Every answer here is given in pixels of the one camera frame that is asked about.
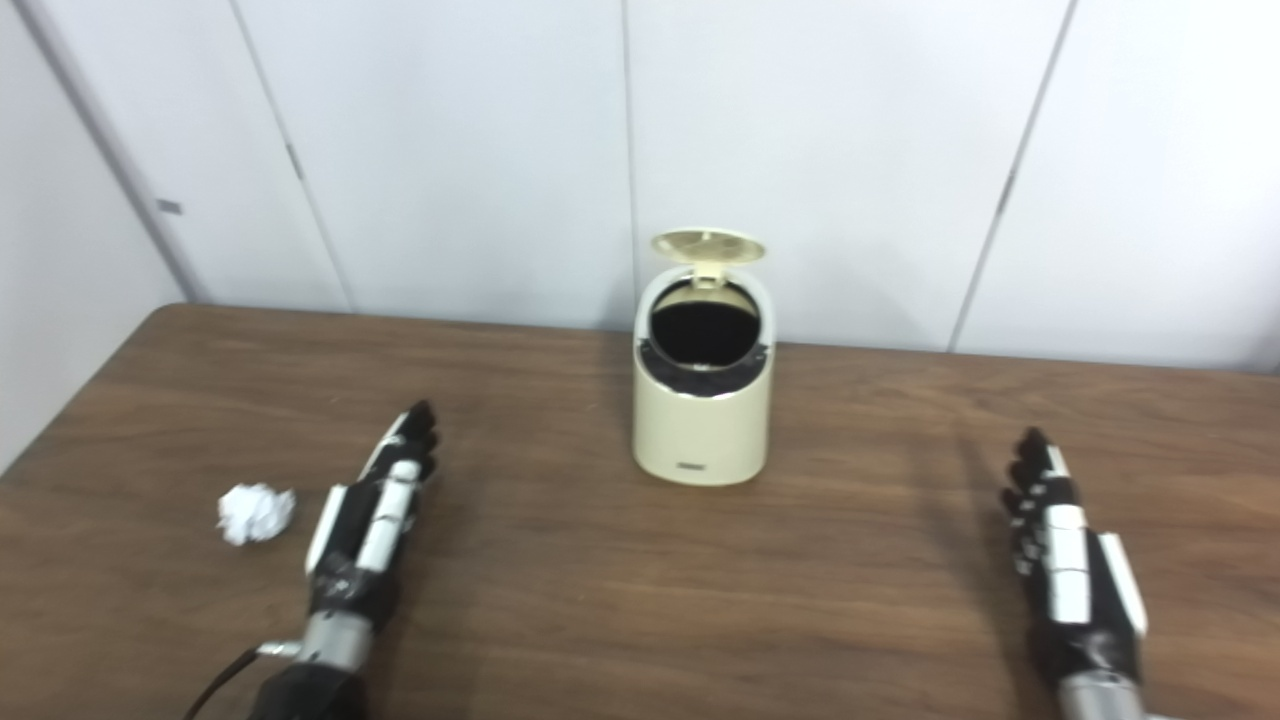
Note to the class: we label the black bin liner bag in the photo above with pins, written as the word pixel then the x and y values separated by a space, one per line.
pixel 700 335

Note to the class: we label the gray wall post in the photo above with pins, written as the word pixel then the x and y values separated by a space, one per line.
pixel 110 145

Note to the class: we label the cream-colored lidded bin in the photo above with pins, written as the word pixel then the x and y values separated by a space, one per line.
pixel 700 430

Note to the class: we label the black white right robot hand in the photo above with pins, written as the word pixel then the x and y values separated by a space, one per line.
pixel 1085 590

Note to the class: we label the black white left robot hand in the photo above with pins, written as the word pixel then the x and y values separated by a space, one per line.
pixel 360 560

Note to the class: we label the white paper ball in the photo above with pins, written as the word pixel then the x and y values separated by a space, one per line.
pixel 255 513

